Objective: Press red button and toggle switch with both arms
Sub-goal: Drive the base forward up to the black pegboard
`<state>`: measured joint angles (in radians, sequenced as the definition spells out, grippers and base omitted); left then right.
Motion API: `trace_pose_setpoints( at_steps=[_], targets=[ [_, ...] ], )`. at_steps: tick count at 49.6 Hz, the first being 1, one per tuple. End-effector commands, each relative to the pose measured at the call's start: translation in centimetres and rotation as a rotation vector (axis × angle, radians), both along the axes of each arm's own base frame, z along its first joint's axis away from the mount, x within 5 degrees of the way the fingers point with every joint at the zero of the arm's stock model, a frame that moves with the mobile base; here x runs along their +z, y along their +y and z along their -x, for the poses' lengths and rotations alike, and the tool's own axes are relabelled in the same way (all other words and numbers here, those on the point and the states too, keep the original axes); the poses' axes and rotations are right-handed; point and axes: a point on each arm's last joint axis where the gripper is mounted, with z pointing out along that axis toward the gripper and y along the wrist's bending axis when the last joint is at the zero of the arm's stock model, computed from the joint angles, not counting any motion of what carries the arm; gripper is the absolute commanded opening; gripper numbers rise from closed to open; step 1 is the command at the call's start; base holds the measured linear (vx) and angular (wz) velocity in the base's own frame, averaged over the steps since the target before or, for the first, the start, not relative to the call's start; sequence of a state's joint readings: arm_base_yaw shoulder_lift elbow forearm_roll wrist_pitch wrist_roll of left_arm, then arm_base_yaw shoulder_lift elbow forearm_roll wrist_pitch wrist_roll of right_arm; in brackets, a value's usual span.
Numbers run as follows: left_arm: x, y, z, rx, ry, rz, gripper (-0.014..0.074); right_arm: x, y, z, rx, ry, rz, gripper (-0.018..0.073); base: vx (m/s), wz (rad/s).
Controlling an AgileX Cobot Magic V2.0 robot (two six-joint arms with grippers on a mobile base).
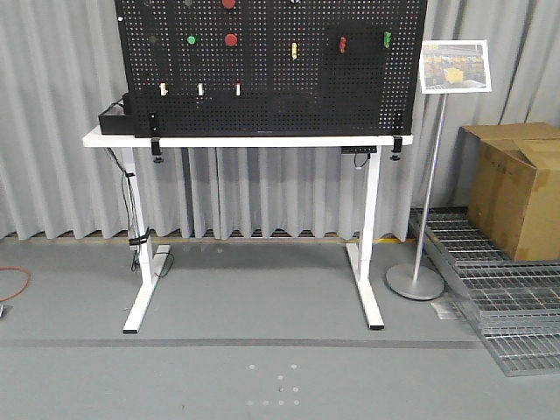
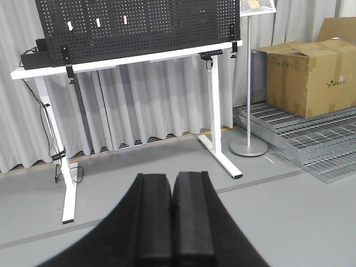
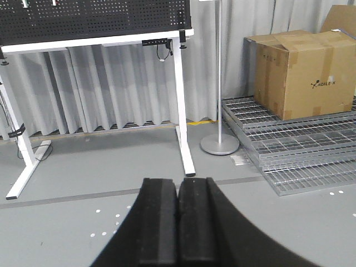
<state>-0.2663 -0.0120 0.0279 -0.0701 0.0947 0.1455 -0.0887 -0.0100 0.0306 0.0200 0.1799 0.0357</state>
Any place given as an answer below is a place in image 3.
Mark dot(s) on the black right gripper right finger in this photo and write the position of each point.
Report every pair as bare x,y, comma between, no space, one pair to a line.
213,232

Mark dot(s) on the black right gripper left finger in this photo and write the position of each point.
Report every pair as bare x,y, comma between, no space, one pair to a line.
148,234

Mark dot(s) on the silver floor stand pole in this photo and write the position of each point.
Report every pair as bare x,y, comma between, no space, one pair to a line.
220,144

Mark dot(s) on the stacked steel floor gratings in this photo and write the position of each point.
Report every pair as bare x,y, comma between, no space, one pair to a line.
297,155

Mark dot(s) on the white power strip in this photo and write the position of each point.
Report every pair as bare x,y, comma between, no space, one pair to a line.
43,151

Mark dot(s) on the brown Agilex cardboard box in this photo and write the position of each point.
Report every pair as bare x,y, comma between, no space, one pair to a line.
299,74

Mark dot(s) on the black desk control box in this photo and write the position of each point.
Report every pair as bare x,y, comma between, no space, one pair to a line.
156,42

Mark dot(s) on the black pegboard clamp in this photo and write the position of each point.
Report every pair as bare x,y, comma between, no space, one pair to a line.
182,30

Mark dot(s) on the black perforated pegboard panel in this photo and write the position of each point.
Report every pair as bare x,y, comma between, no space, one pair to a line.
46,21

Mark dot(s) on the flat cardboard sheet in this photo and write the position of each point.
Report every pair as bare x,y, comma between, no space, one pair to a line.
340,17

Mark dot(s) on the white standing desk frame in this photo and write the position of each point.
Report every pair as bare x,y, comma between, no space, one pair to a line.
16,121

